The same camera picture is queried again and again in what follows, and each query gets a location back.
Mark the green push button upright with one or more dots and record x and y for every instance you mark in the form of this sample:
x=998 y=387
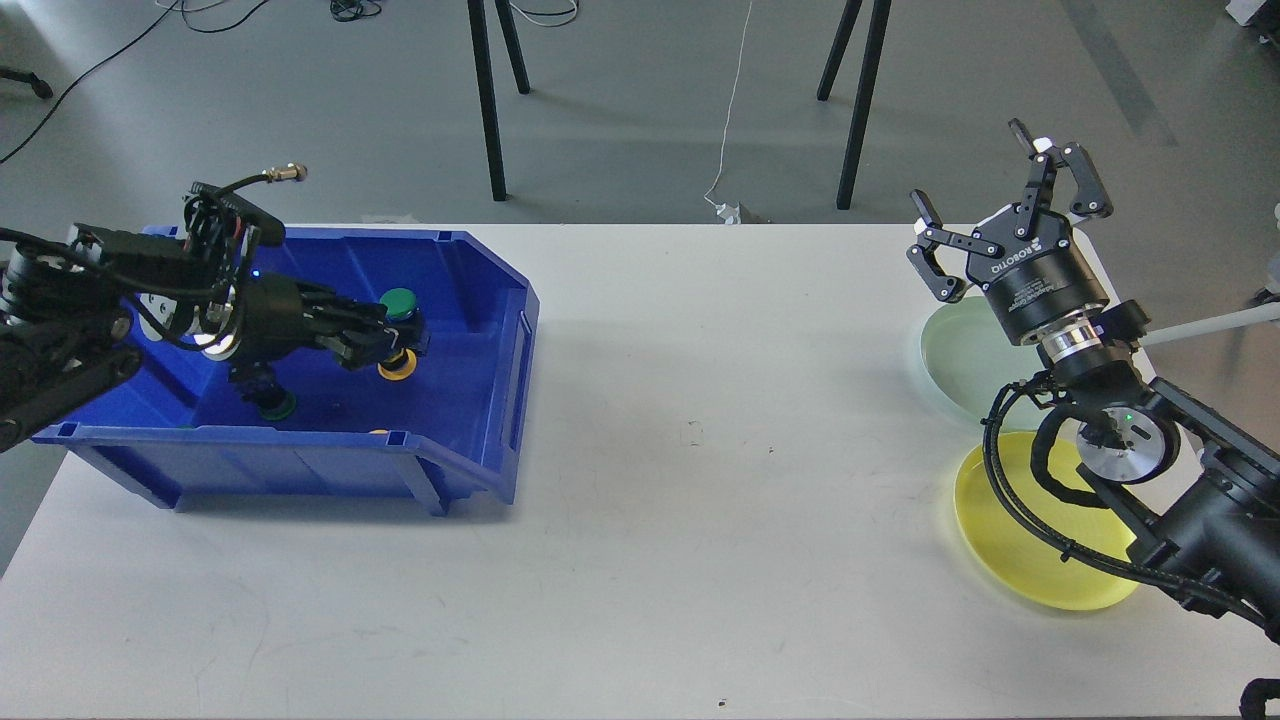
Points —
x=404 y=314

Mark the blue plastic storage bin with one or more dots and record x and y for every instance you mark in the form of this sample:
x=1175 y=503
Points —
x=178 y=430

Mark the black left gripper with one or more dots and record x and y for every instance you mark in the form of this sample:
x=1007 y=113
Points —
x=279 y=314

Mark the black left tripod legs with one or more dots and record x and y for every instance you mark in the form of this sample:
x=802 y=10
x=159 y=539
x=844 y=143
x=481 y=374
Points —
x=478 y=30

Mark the green push button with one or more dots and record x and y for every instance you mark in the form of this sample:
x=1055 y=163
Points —
x=256 y=384
x=404 y=314

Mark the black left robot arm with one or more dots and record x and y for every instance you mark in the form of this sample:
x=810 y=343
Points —
x=68 y=309

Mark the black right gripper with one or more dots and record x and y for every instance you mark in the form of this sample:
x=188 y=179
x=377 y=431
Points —
x=1040 y=280

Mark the white power plug on floor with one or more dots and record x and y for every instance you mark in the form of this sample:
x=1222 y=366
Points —
x=729 y=214

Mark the yellow plastic plate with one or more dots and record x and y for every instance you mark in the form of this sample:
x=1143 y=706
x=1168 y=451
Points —
x=1023 y=563

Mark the light green plastic plate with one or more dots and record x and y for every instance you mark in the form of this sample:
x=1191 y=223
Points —
x=967 y=359

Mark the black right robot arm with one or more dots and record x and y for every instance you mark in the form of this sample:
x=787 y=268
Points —
x=1198 y=493

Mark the yellow push button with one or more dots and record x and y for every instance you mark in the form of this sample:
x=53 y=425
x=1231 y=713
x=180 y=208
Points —
x=400 y=364

